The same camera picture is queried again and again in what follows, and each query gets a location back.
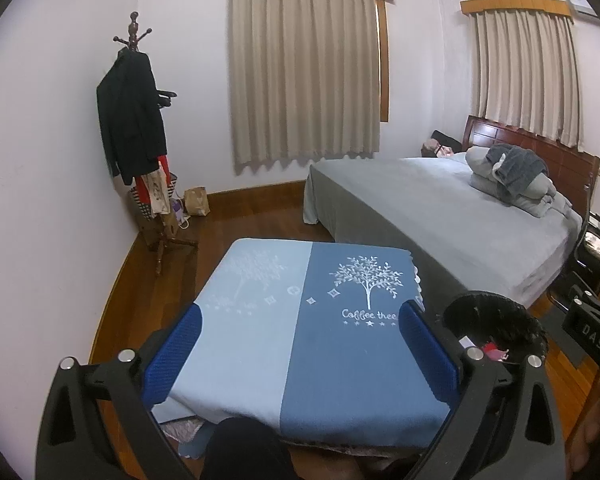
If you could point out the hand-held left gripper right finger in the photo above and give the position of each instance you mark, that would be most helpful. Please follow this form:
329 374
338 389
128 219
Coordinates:
427 355

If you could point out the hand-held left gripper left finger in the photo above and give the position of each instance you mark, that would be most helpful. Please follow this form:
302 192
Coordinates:
172 357

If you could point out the red plastic bag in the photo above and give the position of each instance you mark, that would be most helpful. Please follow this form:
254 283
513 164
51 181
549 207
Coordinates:
492 350

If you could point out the black trash bin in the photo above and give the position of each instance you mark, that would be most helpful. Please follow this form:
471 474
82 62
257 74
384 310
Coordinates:
495 312

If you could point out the person's right hand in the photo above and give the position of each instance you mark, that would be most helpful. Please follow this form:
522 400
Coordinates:
595 425

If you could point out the lace underlay cloth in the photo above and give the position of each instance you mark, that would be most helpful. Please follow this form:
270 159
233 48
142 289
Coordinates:
182 427

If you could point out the black metal chair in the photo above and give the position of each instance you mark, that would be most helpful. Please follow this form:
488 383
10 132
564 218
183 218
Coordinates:
597 255

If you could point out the light blue cloth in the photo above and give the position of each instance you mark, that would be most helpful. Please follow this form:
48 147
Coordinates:
194 447

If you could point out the blue tree-print tablecloth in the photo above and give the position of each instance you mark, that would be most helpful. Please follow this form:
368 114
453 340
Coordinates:
330 360

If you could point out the wooden coat rack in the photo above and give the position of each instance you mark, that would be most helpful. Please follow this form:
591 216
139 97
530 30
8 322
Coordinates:
167 247

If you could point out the person's dark trousered leg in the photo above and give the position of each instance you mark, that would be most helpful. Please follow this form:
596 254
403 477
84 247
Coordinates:
250 455

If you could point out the bed with grey sheet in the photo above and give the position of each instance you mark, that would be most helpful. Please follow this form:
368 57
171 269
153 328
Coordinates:
420 215

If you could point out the striped woven bag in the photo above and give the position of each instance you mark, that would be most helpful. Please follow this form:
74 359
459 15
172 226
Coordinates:
140 207

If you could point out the brown paper bag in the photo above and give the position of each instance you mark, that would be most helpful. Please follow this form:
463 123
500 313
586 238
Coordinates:
196 201

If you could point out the beige tote bag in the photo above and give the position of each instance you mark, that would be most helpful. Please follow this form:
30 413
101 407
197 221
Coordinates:
157 192

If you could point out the red garment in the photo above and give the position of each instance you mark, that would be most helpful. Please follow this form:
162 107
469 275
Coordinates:
147 187

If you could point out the wooden headboard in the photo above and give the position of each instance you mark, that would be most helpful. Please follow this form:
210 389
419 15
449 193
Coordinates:
567 157

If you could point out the dark grey garment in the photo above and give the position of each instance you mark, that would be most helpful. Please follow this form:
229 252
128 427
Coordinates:
520 167

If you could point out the pink stuffed toy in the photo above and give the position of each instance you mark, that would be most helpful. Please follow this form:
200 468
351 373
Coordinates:
430 148

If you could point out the black bag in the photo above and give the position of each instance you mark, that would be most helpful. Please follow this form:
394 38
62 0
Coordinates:
447 138

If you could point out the black jacket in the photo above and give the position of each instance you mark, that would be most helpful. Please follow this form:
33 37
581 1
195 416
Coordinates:
130 115

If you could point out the narrow beige curtain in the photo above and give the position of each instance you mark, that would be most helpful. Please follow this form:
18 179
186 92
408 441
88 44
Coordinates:
527 80

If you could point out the wide beige curtain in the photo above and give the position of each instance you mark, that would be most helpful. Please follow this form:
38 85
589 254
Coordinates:
305 75

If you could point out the white air conditioner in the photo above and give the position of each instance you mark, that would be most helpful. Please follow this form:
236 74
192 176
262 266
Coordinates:
582 4

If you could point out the short wooden curtain pelmet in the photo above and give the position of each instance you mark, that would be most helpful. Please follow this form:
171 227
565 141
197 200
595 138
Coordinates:
515 6

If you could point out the wooden window frame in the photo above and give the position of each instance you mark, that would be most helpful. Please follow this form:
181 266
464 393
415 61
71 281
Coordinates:
382 60

